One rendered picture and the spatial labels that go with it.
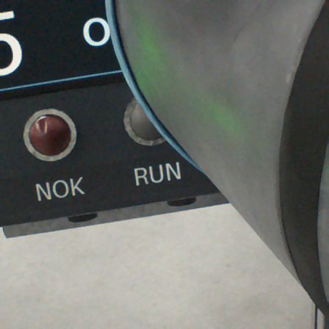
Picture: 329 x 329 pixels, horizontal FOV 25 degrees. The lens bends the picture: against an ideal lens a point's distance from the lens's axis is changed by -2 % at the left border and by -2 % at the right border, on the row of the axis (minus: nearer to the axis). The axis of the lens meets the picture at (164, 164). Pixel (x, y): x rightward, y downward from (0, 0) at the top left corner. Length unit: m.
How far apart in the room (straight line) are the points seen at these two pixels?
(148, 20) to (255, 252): 2.06
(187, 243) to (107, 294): 0.33
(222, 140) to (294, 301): 1.88
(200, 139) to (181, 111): 0.01
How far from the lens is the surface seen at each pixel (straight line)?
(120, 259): 2.24
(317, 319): 0.56
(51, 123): 0.36
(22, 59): 0.36
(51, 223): 0.46
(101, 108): 0.37
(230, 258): 2.20
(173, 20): 0.16
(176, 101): 0.17
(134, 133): 0.37
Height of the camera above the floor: 1.26
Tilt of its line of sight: 28 degrees down
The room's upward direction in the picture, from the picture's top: 6 degrees counter-clockwise
